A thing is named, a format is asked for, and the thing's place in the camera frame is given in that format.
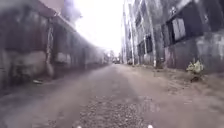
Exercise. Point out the brown dirt road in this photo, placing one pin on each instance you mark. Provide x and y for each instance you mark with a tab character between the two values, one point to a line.
113	96

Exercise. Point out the small green plant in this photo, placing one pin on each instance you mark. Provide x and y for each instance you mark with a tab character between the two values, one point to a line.
195	68

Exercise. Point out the weathered low building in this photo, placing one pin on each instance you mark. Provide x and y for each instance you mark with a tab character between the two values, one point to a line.
36	46

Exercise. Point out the tall grey building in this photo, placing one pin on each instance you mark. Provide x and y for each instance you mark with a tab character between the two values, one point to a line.
173	33

